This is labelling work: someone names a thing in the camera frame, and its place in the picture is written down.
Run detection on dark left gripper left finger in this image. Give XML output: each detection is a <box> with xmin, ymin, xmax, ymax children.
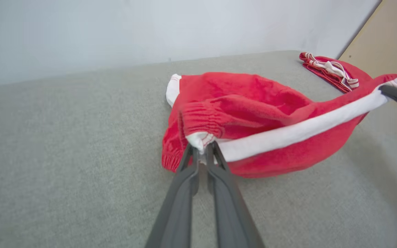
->
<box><xmin>145</xmin><ymin>144</ymin><xmax>200</xmax><ymax>248</ymax></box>

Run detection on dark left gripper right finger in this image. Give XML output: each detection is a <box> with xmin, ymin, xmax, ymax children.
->
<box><xmin>205</xmin><ymin>141</ymin><xmax>265</xmax><ymax>248</ymax></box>

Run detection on red shorts with white stripes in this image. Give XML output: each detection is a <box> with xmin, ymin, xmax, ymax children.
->
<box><xmin>299</xmin><ymin>52</ymin><xmax>375</xmax><ymax>94</ymax></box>

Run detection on red garment with white band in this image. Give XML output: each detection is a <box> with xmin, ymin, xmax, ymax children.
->
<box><xmin>161</xmin><ymin>71</ymin><xmax>397</xmax><ymax>179</ymax></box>

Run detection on grey fabric sofa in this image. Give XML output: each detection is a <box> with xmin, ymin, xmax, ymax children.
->
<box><xmin>0</xmin><ymin>50</ymin><xmax>397</xmax><ymax>248</ymax></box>

